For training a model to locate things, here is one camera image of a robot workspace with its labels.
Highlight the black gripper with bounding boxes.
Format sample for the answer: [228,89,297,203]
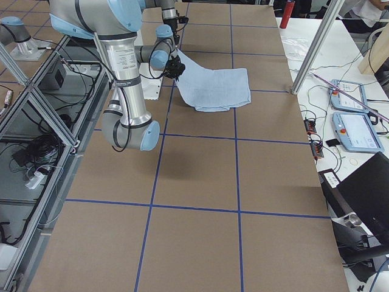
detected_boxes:
[166,56,185,80]

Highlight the light blue striped shirt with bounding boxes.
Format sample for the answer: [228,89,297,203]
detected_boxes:
[176,51,251,112]

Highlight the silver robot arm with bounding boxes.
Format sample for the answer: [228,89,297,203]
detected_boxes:
[49,1,186,151]
[145,0,179,33]

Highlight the clear plastic zip bag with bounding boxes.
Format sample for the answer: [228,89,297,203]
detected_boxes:
[281,36,310,61]

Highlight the red cylindrical bottle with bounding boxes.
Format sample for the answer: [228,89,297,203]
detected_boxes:
[279,0,295,29]

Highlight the brown paper table cover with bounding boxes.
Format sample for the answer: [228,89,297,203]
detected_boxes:
[29,3,348,291]

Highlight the far blue teach pendant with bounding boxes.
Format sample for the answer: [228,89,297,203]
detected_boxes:
[329,78,370,111]

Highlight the blue teach pendant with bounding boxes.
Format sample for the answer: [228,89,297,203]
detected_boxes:
[329,78,370,111]
[332,111,384,153]

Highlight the white power strip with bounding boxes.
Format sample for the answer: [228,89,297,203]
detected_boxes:
[25,169,47,190]

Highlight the near blue teach pendant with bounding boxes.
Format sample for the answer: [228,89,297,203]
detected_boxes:
[332,111,384,153]

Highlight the black laptop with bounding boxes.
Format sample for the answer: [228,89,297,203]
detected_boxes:
[337,152,388,243]

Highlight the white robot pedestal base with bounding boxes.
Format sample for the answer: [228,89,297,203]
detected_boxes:
[133,5,163,100]

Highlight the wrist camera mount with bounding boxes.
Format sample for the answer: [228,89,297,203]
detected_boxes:
[177,16,189,24]

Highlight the aluminium frame post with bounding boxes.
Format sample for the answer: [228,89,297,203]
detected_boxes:
[291,0,345,95]

